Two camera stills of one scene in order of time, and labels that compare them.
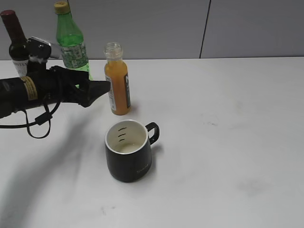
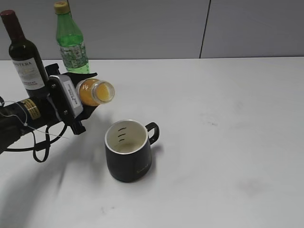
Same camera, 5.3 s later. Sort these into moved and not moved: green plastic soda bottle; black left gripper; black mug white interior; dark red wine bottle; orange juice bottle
Moved: black left gripper; orange juice bottle
Not moved: dark red wine bottle; green plastic soda bottle; black mug white interior
